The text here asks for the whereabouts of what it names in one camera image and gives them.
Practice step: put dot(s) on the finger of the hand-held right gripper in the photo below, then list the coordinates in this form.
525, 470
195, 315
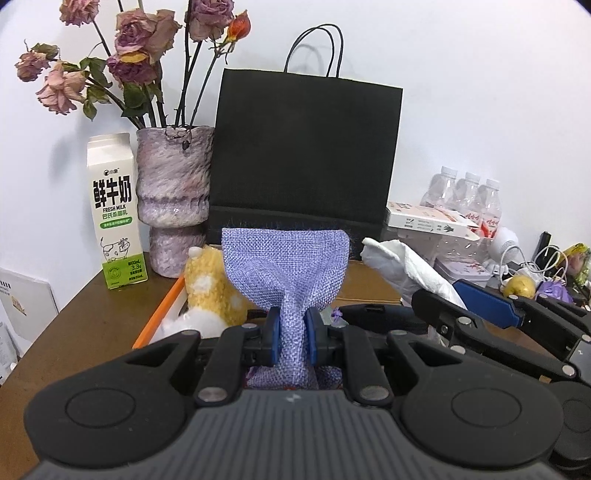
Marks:
438, 311
489, 302

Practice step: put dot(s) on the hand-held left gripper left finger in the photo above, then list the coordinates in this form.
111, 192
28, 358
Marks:
273, 337

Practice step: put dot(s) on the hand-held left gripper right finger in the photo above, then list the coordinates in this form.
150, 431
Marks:
311, 339

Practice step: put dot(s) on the white cloth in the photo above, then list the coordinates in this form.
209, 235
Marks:
406, 267

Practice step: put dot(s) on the red cardboard box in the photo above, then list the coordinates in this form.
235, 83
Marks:
364, 284

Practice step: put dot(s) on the white and yellow plush toy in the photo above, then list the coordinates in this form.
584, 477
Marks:
207, 286

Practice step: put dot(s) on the grey metal tin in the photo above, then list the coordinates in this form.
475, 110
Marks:
466, 272

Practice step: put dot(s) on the small white round fan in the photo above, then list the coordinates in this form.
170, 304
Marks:
503, 240

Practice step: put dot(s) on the purple tissue pack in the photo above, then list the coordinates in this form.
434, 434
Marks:
556, 290

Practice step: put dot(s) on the black power adapter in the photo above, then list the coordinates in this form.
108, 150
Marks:
545, 244

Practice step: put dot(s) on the flat white box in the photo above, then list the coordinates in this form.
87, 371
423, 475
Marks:
429, 220

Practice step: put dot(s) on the clear water bottle red label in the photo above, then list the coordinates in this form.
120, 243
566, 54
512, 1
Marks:
438, 187
490, 203
468, 191

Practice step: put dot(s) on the yellow crumpled wrapper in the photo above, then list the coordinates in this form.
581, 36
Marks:
579, 258

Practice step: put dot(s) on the pink grey mottled vase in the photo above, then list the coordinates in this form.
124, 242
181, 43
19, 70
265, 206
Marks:
175, 184

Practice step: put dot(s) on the black paper bag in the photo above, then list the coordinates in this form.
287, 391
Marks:
304, 152

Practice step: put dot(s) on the white green milk carton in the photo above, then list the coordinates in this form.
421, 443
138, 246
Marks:
115, 207

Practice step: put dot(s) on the white flat panel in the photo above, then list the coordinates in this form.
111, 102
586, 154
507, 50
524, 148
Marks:
27, 300

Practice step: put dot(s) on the dried pink rose bouquet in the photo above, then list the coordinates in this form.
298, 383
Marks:
134, 41

